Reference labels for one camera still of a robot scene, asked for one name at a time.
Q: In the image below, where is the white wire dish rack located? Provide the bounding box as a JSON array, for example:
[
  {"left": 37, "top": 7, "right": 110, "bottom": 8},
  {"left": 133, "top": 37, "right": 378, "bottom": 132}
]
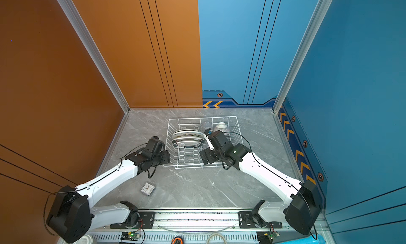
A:
[{"left": 164, "top": 116, "right": 247, "bottom": 169}]

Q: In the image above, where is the green red rimmed plate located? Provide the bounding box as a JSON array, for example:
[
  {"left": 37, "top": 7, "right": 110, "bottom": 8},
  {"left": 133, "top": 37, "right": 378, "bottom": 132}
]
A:
[{"left": 173, "top": 140, "right": 204, "bottom": 147}]

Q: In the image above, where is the watermelon pattern plate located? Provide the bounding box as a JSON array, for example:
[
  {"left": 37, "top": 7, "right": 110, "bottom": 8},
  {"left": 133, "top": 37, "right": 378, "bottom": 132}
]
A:
[{"left": 171, "top": 129, "right": 204, "bottom": 139}]

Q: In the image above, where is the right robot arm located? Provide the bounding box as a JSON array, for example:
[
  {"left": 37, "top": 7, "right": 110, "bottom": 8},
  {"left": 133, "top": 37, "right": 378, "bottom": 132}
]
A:
[{"left": 199, "top": 129, "right": 322, "bottom": 235}]

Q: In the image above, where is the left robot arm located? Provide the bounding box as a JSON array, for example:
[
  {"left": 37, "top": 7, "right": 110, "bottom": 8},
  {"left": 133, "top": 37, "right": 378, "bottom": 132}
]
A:
[{"left": 43, "top": 136, "right": 170, "bottom": 244}]

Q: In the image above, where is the small white square clock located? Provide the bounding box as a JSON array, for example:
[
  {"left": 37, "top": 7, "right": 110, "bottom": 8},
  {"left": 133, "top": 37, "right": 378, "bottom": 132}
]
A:
[{"left": 141, "top": 183, "right": 155, "bottom": 196}]

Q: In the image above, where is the clear glass back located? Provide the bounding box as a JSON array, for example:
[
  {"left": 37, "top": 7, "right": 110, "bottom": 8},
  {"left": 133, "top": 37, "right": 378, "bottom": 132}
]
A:
[{"left": 202, "top": 120, "right": 213, "bottom": 131}]

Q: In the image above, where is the green circuit board left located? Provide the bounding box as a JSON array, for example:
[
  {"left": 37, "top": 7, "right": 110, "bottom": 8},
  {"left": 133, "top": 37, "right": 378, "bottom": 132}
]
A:
[{"left": 120, "top": 231, "right": 142, "bottom": 244}]

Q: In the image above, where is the orange black round object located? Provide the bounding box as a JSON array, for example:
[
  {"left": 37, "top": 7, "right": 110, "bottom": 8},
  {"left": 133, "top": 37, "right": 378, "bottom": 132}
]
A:
[{"left": 171, "top": 237, "right": 184, "bottom": 244}]

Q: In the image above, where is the circuit board right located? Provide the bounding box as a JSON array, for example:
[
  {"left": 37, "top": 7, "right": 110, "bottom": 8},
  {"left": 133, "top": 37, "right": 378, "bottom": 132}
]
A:
[{"left": 256, "top": 231, "right": 280, "bottom": 244}]

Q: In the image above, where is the white round container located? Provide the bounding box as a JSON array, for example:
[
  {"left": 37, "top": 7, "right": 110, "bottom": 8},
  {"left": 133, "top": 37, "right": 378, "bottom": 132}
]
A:
[{"left": 73, "top": 234, "right": 97, "bottom": 244}]

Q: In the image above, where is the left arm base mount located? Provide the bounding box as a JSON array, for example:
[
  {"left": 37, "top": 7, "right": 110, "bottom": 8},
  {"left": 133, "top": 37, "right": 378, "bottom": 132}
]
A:
[{"left": 110, "top": 211, "right": 155, "bottom": 230}]

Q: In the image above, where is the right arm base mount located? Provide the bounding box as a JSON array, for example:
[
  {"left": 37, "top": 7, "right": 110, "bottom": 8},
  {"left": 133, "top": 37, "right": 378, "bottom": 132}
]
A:
[{"left": 238, "top": 211, "right": 283, "bottom": 229}]

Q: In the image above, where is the aluminium front rail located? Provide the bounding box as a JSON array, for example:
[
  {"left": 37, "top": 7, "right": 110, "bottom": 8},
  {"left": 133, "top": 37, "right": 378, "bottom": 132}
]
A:
[{"left": 64, "top": 208, "right": 331, "bottom": 232}]

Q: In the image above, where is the white cable loop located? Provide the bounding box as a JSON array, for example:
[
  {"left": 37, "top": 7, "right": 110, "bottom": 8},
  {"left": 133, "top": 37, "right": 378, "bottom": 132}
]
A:
[{"left": 206, "top": 232, "right": 228, "bottom": 244}]

